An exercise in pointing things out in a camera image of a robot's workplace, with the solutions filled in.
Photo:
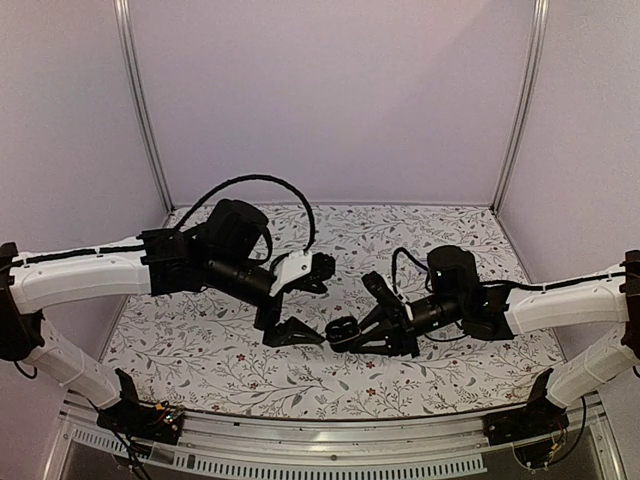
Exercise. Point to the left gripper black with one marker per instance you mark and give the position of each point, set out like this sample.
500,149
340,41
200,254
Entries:
283,333

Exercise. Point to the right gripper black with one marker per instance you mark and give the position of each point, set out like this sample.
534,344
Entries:
393,347

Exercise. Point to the black earbud charging case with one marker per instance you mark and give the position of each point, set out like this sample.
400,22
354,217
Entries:
341,333

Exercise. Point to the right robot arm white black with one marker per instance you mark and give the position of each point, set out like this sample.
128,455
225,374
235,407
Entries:
608,296

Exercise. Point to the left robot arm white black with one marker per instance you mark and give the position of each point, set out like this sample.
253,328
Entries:
195,349

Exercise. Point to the floral table mat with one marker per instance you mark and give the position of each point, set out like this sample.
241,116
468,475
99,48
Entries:
452,373

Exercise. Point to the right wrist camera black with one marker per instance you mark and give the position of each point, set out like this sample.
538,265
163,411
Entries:
378,287

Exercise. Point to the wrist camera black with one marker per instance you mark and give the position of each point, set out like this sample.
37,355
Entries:
378,287
289,267

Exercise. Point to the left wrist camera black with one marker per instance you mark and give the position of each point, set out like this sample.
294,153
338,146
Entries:
289,267

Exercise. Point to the aluminium front rail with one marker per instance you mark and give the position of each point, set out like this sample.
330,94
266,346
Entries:
219,446

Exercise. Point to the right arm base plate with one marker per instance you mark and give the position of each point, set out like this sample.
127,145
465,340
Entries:
538,417

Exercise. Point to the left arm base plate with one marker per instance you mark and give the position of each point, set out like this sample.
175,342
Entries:
160,422

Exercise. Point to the left aluminium corner post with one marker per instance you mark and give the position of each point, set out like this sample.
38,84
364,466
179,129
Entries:
141,109

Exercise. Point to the aluminium corner post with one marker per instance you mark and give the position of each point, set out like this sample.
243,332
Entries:
525,100
141,109

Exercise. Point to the right aluminium corner post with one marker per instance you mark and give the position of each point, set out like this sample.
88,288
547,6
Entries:
525,100

